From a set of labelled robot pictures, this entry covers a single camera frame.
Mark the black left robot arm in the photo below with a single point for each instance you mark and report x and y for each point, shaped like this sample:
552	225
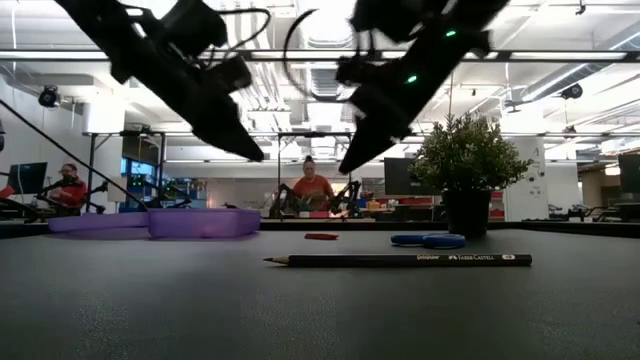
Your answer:
100	25

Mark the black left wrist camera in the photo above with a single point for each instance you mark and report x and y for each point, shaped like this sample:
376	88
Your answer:
232	72

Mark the black table mat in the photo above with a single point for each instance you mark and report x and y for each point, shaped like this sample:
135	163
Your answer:
320	320

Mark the black plant pot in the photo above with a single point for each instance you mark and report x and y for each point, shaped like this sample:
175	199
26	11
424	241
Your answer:
466	212

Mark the black pencil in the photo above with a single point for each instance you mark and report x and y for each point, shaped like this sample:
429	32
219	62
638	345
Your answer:
400	260

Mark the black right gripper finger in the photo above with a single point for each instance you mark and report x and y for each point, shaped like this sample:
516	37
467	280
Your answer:
361	142
385	142

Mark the black computer monitor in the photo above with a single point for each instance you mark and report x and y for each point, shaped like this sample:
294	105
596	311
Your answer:
400	177
30	177
631	172

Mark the person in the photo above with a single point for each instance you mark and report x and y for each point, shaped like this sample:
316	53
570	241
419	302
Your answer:
72	192
312	192

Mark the black round ceiling camera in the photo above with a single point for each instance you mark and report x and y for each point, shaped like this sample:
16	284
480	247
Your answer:
571	91
49	97

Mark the black background robot arm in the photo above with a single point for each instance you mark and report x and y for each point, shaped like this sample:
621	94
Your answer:
285	200
350	197

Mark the red eraser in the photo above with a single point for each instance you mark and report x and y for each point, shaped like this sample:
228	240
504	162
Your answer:
322	236

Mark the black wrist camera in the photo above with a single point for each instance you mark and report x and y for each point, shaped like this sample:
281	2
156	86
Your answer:
352	70
232	72

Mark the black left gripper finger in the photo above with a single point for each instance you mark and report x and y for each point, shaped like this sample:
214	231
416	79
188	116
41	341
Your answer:
240	131
225	142

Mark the green artificial plant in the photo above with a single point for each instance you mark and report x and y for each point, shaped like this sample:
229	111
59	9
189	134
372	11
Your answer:
467	155

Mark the purple open pencil case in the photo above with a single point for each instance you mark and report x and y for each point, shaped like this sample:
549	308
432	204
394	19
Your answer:
200	223

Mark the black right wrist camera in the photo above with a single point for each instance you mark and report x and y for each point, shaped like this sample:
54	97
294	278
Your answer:
352	70

